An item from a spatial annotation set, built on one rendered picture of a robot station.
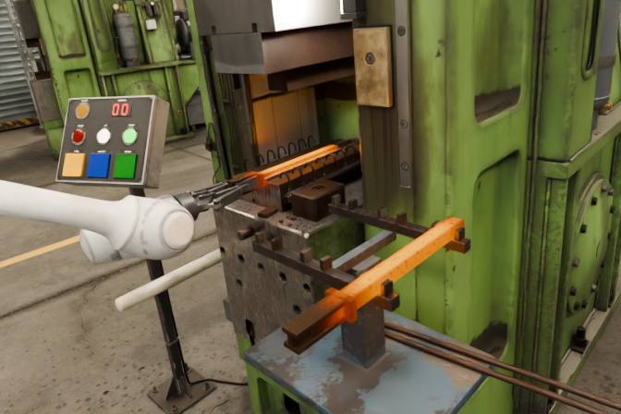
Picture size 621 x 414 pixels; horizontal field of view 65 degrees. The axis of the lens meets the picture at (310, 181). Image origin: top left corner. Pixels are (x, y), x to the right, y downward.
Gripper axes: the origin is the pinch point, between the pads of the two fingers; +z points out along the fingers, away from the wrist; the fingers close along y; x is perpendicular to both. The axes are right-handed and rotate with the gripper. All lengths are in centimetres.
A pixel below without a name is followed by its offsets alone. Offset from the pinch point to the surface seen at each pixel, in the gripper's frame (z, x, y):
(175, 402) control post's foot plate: -8, -99, -54
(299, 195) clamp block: 5.3, -1.9, 14.7
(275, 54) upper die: 9.0, 31.6, 7.6
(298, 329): -37, 4, 58
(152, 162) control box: -4.0, 1.2, -39.4
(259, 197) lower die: 5.2, -5.7, -1.3
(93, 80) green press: 155, -14, -463
